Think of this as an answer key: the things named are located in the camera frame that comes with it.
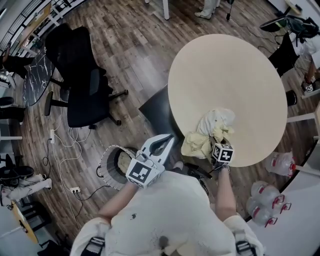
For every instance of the person's left forearm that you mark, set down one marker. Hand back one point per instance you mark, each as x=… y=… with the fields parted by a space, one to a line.
x=117 y=202

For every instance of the black office chair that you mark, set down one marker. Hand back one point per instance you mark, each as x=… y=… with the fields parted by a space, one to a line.
x=82 y=82

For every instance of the pale yellow clothes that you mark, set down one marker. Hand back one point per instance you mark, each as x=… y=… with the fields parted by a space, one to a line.
x=197 y=145

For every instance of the white power strip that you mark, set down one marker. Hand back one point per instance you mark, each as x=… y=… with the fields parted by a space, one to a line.
x=52 y=136
x=75 y=190

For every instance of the beige clothes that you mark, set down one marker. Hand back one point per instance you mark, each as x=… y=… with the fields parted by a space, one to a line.
x=125 y=161

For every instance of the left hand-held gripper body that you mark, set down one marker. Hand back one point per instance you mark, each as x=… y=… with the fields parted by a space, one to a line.
x=140 y=172

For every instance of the white wall shelf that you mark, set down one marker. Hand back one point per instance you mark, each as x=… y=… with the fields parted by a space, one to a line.
x=30 y=22

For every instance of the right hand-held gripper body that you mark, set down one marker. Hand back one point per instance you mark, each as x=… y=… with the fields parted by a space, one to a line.
x=223 y=153

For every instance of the white table leg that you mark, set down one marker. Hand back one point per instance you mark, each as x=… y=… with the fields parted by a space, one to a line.
x=166 y=8

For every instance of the spare hand-held gripper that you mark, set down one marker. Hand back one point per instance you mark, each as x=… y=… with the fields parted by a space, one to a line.
x=310 y=86

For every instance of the black monitor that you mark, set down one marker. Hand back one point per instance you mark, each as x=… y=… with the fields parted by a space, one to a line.
x=273 y=24

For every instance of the white curved counter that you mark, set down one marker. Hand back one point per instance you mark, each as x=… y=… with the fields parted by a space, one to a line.
x=295 y=220

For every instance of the yellow wooden table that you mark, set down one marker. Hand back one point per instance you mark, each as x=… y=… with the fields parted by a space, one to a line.
x=23 y=222

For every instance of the person's right forearm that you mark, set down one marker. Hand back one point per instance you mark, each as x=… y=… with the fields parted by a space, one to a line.
x=225 y=192

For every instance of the white clothes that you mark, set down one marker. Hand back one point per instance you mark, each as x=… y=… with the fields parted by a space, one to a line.
x=212 y=120

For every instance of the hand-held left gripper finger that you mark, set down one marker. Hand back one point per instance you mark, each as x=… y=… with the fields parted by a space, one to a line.
x=168 y=150
x=160 y=137

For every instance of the clear water jug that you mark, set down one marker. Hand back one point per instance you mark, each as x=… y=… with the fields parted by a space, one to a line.
x=280 y=163

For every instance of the pack of clear water jugs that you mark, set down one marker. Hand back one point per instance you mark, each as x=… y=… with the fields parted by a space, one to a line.
x=265 y=202

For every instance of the round white-rimmed basket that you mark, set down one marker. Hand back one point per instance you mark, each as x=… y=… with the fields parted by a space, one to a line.
x=112 y=165

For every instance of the black table base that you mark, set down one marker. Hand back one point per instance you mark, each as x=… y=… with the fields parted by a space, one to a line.
x=160 y=112

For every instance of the person's white shirt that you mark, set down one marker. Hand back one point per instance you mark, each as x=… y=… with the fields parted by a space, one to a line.
x=170 y=220

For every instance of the black backpack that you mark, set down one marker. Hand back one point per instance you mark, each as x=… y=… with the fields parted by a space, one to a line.
x=303 y=26

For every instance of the black floor stand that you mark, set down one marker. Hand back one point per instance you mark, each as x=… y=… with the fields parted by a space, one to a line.
x=198 y=171

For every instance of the black marble table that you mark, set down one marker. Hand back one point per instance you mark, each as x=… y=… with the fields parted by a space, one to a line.
x=37 y=77

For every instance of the person's white shoe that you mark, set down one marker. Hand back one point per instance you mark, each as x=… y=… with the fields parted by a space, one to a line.
x=178 y=165

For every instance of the black cylindrical bin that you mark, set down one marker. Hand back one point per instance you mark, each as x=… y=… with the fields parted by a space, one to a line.
x=291 y=98

